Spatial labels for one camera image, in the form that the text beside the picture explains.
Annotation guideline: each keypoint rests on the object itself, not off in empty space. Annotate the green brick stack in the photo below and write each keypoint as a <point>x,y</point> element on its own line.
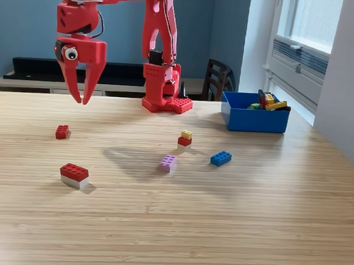
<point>255,106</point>

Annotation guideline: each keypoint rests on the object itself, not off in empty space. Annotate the yellow toy digger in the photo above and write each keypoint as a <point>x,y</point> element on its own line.
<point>275,105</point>

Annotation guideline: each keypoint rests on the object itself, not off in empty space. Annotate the blue plastic bin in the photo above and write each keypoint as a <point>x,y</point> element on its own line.
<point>255,122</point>

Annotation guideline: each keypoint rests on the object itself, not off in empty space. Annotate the pale wooden sideboard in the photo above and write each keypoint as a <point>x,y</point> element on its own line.
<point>47,85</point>

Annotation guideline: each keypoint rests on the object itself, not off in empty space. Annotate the small red brick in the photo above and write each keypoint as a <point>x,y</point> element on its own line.
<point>62,131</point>

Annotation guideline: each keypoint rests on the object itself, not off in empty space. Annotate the black table clamp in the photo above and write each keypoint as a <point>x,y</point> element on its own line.
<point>182,92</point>

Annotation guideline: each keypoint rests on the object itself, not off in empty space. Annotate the red and white brick stack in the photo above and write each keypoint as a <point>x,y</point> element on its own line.
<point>73,174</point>

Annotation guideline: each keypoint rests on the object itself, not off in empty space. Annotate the yellow red white brick stack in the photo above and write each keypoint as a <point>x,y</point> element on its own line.
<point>184,141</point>

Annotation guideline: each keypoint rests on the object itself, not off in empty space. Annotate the pink brick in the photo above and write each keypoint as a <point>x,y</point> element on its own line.
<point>167,163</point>

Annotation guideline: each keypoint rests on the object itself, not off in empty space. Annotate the dark wooden chair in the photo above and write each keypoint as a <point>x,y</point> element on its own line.
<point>217,79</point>

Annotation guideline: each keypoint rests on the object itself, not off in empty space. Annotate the blue brick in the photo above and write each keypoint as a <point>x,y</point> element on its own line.
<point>220,159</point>

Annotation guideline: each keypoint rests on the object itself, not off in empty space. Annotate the grey window vent grille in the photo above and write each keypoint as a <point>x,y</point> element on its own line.
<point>307,58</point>

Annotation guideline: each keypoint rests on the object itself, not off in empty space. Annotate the white window frame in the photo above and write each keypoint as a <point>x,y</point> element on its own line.
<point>288,85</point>

